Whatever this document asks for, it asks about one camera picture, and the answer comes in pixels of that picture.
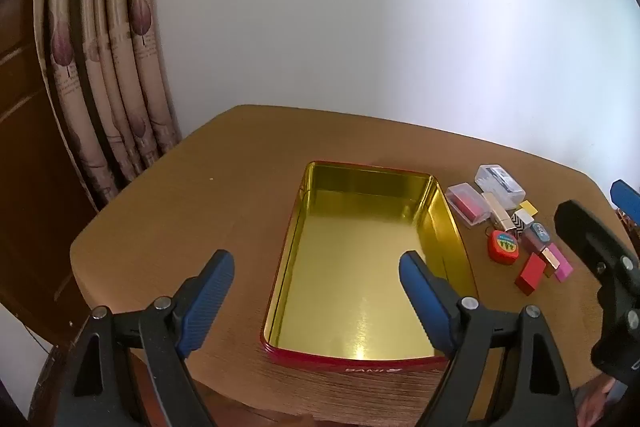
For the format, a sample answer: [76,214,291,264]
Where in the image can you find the white block zigzag side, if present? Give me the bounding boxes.
[510,209,534,236]

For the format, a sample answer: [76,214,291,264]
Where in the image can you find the red block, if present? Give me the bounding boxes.
[514,253,547,297]

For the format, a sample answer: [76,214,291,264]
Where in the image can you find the small tan block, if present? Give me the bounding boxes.
[542,248,561,278]

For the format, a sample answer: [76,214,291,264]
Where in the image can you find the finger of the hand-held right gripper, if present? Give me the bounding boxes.
[611,179,640,225]
[554,199,640,383]

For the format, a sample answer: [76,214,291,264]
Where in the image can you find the long beige wooden block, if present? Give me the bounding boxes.
[481,191,517,231]

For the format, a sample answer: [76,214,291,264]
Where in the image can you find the dark brown wooden door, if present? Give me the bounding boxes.
[0,0,101,350]

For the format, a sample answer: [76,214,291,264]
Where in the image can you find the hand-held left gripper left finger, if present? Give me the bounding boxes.
[57,249,236,427]

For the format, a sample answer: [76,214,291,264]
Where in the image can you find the red tin box gold inside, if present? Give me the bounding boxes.
[261,161,479,375]

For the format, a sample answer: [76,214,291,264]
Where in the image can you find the person's right hand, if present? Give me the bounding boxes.
[575,377,617,427]

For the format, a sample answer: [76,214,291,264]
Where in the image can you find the clear plastic box red contents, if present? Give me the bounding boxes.
[445,183,491,227]

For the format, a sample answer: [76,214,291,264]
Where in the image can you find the clear plastic box printed label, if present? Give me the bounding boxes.
[474,164,526,210]

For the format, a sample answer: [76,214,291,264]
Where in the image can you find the dark maroon block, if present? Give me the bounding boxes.
[520,230,547,256]

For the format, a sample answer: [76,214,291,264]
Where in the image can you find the beige leaf-print curtain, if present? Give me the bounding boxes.
[32,0,182,208]

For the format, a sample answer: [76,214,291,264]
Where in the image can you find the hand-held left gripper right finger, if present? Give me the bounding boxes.
[398,250,578,427]

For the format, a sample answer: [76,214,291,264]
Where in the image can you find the pink block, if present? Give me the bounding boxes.
[550,246,572,282]

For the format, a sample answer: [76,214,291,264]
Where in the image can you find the red tape measure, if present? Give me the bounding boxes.
[487,229,521,266]

